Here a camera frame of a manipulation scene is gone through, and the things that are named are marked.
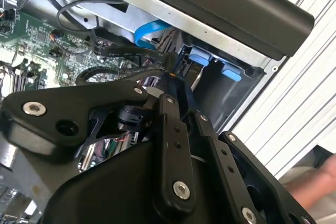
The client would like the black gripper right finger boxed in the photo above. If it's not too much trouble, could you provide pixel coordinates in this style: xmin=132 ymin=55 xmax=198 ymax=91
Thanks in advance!
xmin=181 ymin=77 xmax=318 ymax=224

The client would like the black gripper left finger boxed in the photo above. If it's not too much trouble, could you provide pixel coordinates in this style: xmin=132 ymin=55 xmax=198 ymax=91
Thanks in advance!
xmin=0 ymin=73 xmax=197 ymax=208

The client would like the person's hand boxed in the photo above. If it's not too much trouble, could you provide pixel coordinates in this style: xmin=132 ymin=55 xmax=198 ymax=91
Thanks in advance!
xmin=285 ymin=153 xmax=336 ymax=209

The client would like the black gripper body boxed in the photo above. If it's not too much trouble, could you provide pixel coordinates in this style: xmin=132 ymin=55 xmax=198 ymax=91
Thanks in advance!
xmin=43 ymin=138 xmax=263 ymax=224

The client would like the black disk wire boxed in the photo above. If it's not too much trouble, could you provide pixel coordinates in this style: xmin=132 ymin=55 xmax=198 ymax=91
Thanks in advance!
xmin=76 ymin=27 xmax=181 ymax=87

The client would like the hard disk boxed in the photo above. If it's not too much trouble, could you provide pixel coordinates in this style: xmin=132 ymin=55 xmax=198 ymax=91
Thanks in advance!
xmin=188 ymin=46 xmax=211 ymax=65

